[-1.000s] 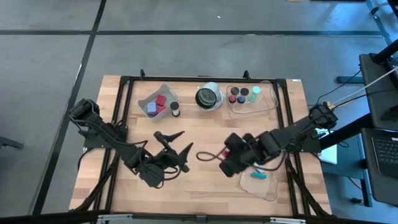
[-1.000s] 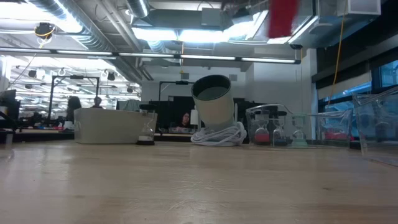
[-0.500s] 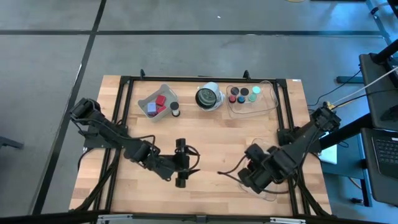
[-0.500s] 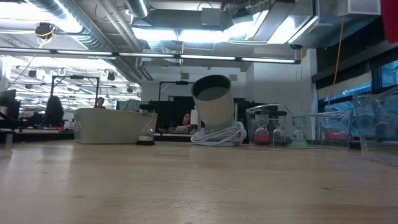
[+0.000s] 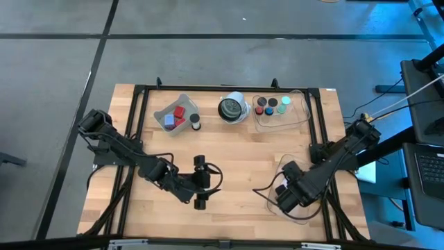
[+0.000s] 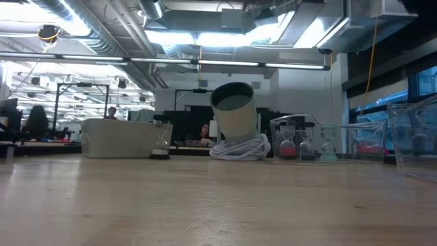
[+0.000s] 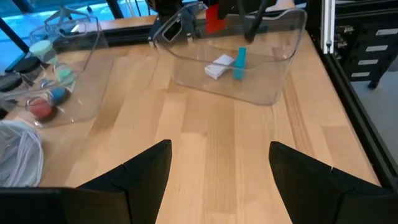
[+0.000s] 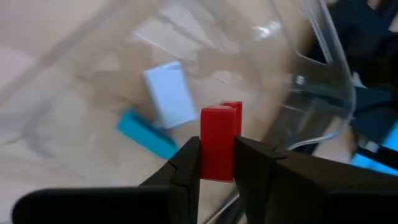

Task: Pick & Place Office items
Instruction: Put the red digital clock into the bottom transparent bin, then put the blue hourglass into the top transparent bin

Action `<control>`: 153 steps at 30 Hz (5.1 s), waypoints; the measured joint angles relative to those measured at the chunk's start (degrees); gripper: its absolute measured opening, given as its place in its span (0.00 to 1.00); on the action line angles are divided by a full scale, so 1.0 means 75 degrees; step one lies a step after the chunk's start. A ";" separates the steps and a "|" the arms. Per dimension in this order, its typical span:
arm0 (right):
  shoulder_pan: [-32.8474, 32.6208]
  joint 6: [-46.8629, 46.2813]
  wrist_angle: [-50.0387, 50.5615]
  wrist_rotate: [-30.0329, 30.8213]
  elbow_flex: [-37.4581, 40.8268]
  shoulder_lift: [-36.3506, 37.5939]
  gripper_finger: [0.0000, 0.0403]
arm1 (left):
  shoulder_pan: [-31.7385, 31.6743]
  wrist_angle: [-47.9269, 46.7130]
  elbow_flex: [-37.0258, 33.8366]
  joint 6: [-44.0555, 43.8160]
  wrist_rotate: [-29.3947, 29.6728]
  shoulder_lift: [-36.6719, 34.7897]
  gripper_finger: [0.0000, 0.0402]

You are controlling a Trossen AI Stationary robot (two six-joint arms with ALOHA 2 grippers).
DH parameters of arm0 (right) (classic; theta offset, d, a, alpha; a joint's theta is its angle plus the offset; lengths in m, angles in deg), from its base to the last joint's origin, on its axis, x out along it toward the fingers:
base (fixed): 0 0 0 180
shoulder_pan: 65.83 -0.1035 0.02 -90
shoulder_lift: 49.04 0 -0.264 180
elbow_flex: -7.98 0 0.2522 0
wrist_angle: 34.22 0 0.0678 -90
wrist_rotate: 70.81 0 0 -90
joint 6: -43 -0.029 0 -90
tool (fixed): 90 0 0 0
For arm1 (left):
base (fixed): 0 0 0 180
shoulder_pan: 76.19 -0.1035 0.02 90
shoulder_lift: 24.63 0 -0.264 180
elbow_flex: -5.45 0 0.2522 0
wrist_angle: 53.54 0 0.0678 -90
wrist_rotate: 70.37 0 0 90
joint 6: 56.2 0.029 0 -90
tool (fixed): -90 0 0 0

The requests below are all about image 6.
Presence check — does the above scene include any person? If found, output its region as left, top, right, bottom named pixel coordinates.
left=104, top=105, right=120, bottom=120
left=199, top=123, right=214, bottom=146

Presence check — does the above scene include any red sand timer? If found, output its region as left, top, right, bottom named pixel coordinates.
left=279, top=122, right=298, bottom=161

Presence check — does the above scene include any yellow hanging cable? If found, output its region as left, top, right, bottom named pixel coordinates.
left=360, top=15, right=380, bottom=107

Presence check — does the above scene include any white coiled camera cable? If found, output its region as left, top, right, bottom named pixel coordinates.
left=209, top=133, right=272, bottom=162

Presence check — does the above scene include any grey plastic bin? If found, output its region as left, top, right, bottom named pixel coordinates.
left=81, top=118, right=174, bottom=159

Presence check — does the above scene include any dark computer monitor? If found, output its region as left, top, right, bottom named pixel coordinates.
left=0, top=98, right=23, bottom=134

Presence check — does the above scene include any dark background table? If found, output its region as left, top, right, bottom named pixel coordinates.
left=0, top=140, right=83, bottom=159

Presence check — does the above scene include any red flat object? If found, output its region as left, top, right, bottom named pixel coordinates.
left=354, top=141, right=386, bottom=155

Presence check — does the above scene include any clear plastic bin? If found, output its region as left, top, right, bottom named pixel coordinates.
left=269, top=113, right=389, bottom=163
left=386, top=94, right=437, bottom=184

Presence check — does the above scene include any black ceiling device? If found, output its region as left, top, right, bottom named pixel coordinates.
left=36, top=23, right=61, bottom=44

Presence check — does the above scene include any white ceiling unit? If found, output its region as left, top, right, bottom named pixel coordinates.
left=370, top=0, right=419, bottom=18

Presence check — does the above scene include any teal sand timer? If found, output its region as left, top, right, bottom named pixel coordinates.
left=320, top=126, right=339, bottom=162

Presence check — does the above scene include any black background rig frame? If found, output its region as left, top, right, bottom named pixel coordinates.
left=173, top=87, right=215, bottom=112
left=53, top=82, right=111, bottom=134

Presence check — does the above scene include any white sand timer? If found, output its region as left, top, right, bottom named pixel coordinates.
left=149, top=114, right=172, bottom=161

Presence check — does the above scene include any long linear ceiling light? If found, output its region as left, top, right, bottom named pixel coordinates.
left=0, top=51, right=331, bottom=71

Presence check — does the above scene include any black office chair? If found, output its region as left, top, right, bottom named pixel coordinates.
left=22, top=105, right=49, bottom=141

